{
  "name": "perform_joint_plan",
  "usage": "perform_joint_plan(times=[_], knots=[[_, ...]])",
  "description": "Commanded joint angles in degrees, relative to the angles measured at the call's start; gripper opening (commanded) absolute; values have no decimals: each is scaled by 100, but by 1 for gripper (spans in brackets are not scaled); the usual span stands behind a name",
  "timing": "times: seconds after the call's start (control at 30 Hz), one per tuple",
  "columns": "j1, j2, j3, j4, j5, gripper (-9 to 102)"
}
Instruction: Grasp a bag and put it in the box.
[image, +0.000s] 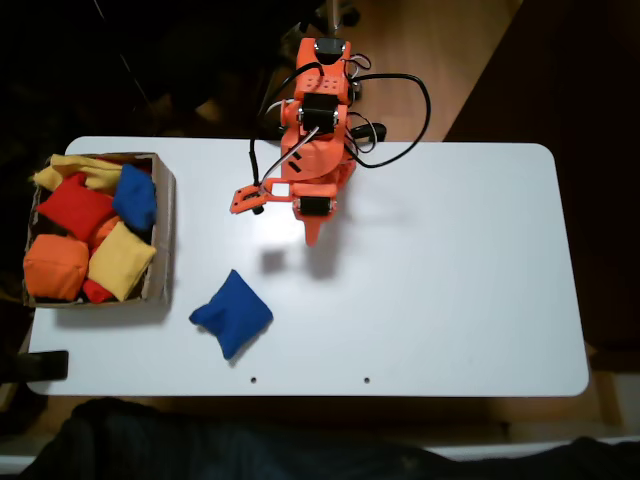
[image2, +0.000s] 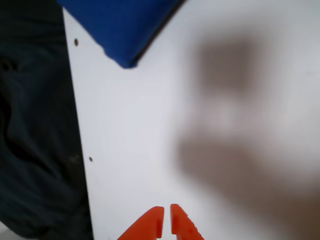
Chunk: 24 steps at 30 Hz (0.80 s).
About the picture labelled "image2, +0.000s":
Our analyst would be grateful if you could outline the blue bean bag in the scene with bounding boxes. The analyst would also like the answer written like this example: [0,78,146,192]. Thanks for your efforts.
[56,0,187,70]

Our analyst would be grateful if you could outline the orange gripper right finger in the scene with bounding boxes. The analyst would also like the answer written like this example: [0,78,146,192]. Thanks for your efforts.
[170,203,205,240]

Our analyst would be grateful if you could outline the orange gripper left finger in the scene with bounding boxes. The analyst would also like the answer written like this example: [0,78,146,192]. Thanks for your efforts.
[116,206,165,240]

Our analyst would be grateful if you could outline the dark blue blanket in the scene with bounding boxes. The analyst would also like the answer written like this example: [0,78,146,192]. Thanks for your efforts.
[0,0,95,240]

